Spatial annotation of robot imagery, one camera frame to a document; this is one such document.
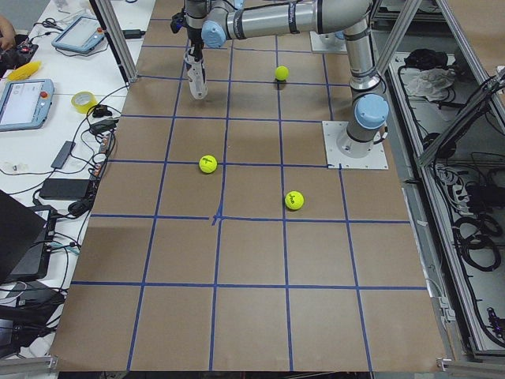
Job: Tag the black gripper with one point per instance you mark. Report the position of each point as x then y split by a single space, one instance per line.
193 36

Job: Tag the clear tennis ball can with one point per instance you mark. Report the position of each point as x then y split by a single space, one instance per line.
196 76

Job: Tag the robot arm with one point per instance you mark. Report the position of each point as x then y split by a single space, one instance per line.
332 25

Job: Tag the centre Head tennis ball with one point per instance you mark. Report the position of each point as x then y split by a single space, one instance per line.
281 73

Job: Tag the near Wilson tennis ball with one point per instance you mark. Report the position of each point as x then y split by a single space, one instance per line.
208 164

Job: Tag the wilson tennis ball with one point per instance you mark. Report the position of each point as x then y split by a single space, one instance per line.
294 200
208 164

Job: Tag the far Wilson tennis ball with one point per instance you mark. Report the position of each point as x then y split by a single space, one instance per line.
294 200

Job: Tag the person hand at table edge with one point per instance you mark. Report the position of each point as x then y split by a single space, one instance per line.
8 34

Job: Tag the small black adapter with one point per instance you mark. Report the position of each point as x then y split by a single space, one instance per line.
133 33

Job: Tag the far teach pendant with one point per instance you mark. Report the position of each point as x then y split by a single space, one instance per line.
82 36

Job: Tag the teach pendant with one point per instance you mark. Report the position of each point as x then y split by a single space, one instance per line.
82 36
26 104

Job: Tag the yellow tape roll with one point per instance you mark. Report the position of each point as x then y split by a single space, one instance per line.
84 101

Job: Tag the black scissors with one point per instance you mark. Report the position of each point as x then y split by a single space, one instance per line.
51 23

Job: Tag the yellow banana toy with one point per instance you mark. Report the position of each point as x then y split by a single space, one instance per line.
24 72

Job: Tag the grey USB hub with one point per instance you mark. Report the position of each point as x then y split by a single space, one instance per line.
63 154

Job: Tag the near teach pendant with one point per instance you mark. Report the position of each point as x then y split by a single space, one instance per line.
26 104

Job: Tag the black power adapter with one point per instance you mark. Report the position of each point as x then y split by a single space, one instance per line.
64 189

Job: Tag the white crumpled cloth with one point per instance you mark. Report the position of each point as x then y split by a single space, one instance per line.
432 84

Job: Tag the black laptop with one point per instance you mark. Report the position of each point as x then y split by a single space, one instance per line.
26 234

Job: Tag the aluminium frame post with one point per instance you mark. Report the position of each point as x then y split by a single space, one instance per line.
108 21

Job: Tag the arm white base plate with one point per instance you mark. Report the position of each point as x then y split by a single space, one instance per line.
344 153
331 43

